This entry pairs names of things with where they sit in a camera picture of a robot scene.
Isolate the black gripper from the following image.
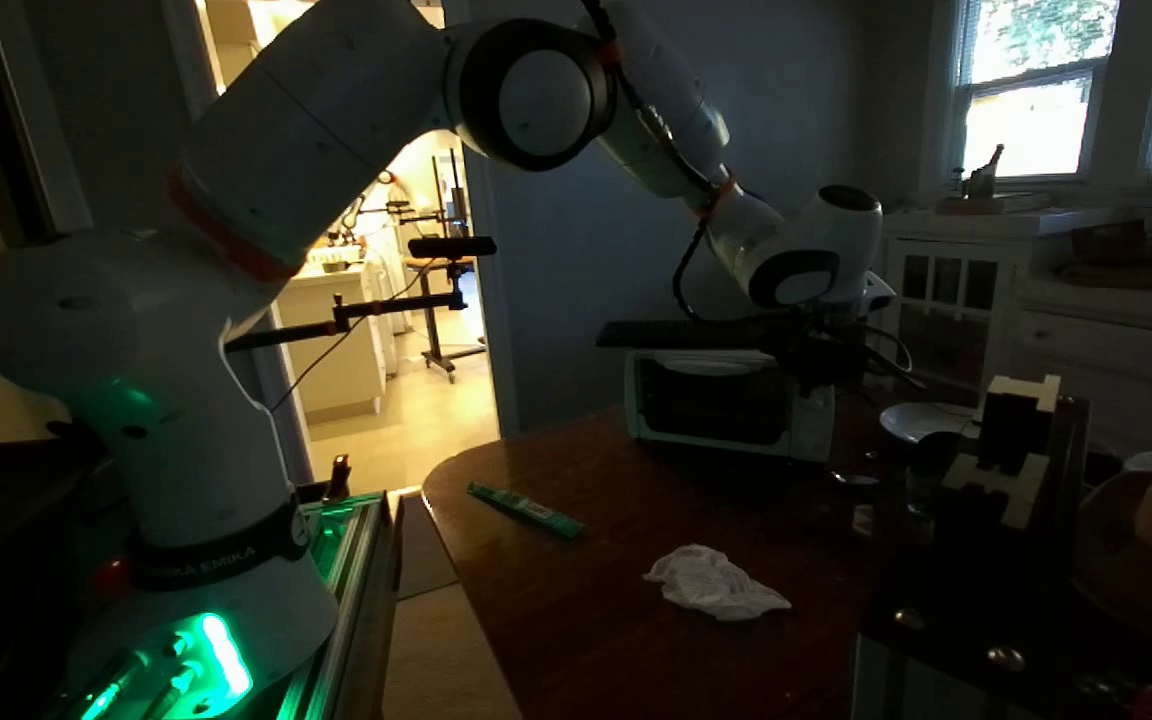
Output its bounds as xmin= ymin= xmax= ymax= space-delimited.
xmin=765 ymin=309 xmax=905 ymax=413

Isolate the white plate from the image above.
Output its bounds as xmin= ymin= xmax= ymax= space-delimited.
xmin=875 ymin=397 xmax=989 ymax=449

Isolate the black flat tray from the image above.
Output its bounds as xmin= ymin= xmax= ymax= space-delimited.
xmin=597 ymin=317 xmax=792 ymax=357

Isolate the white cabinet with glass doors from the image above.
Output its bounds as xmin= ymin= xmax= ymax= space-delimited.
xmin=866 ymin=199 xmax=1152 ymax=457

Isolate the white crumpled cloth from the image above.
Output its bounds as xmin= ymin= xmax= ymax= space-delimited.
xmin=640 ymin=541 xmax=795 ymax=630

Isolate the green marker pen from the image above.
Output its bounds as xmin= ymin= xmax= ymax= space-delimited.
xmin=463 ymin=481 xmax=591 ymax=546

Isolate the white framed window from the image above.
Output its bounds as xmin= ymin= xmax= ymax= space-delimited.
xmin=943 ymin=0 xmax=1152 ymax=189

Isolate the black rolling stand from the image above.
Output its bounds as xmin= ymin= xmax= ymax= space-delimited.
xmin=400 ymin=256 xmax=493 ymax=384

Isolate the white kitchen counter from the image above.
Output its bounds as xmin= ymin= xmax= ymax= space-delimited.
xmin=268 ymin=260 xmax=396 ymax=426

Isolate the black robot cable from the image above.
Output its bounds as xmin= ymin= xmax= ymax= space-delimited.
xmin=667 ymin=195 xmax=729 ymax=330

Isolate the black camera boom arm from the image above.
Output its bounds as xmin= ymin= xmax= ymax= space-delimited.
xmin=219 ymin=234 xmax=501 ymax=360

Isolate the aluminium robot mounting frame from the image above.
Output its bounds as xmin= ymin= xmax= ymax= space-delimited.
xmin=47 ymin=484 xmax=405 ymax=720

